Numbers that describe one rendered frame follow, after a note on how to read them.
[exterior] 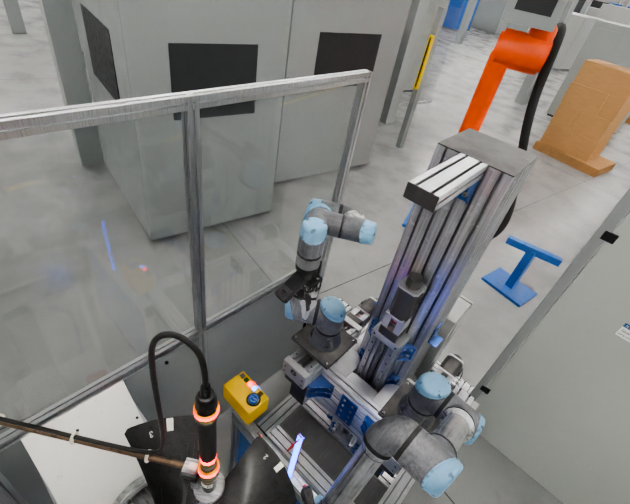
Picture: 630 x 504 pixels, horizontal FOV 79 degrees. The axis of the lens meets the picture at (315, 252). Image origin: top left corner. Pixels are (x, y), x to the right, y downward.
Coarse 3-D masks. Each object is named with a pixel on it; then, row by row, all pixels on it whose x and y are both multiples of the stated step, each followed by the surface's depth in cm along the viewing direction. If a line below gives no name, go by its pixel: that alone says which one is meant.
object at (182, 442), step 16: (176, 416) 100; (192, 416) 100; (128, 432) 98; (144, 432) 98; (176, 432) 99; (192, 432) 100; (144, 448) 99; (176, 448) 99; (192, 448) 99; (144, 464) 99; (160, 464) 99; (160, 480) 99; (176, 480) 98; (160, 496) 99; (176, 496) 99; (192, 496) 98
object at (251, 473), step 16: (256, 448) 122; (240, 464) 117; (256, 464) 119; (272, 464) 120; (240, 480) 114; (256, 480) 116; (272, 480) 117; (288, 480) 120; (224, 496) 110; (240, 496) 111; (256, 496) 112; (272, 496) 115; (288, 496) 117
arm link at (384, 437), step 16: (400, 416) 109; (368, 432) 110; (384, 432) 106; (400, 432) 104; (368, 448) 108; (384, 448) 105; (352, 464) 112; (368, 464) 109; (336, 480) 116; (352, 480) 111; (368, 480) 112; (320, 496) 121; (336, 496) 114; (352, 496) 112
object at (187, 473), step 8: (184, 464) 82; (184, 472) 81; (192, 472) 81; (184, 480) 83; (192, 480) 82; (200, 480) 87; (224, 480) 89; (192, 488) 86; (200, 488) 87; (216, 488) 87; (224, 488) 89; (200, 496) 86; (208, 496) 86; (216, 496) 86
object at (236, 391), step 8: (248, 376) 153; (224, 384) 149; (232, 384) 150; (240, 384) 150; (224, 392) 151; (232, 392) 147; (240, 392) 148; (248, 392) 148; (256, 392) 149; (232, 400) 148; (240, 400) 145; (264, 400) 147; (240, 408) 145; (248, 408) 143; (256, 408) 144; (264, 408) 150; (240, 416) 149; (248, 416) 143; (256, 416) 148; (248, 424) 147
